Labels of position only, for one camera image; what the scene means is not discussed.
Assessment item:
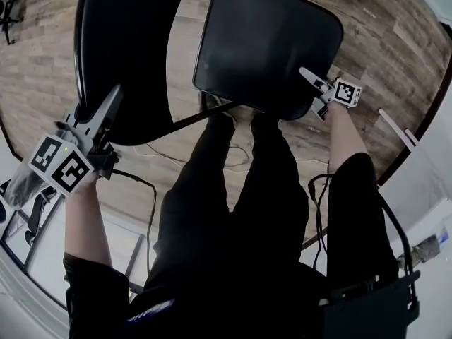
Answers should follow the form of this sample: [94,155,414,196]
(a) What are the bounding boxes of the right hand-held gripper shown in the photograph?
[299,67,363,121]

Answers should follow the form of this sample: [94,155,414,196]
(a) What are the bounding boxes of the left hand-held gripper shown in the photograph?
[28,84,124,196]

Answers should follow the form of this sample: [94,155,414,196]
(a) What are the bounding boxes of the black folding chair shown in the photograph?
[73,0,344,148]

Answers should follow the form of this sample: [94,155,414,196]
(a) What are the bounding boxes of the person's right forearm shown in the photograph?
[326,102,370,172]

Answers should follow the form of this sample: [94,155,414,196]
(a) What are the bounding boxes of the person's left forearm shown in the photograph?
[63,174,114,268]

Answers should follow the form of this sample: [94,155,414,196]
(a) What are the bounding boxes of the office chair with plastic-wrapped headrest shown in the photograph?
[0,164,58,247]

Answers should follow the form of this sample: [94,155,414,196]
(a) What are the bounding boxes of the black office chair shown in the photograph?
[0,0,26,46]

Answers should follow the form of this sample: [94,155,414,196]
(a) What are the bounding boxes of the person's black shirt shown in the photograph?
[63,152,400,339]

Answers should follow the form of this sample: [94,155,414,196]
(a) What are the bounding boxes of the person's black trousers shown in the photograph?
[144,113,311,285]

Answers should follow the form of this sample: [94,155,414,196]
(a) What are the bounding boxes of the camouflage cap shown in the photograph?
[397,234,441,265]

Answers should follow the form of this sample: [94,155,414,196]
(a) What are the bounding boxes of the black waist pack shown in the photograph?
[317,270,421,339]

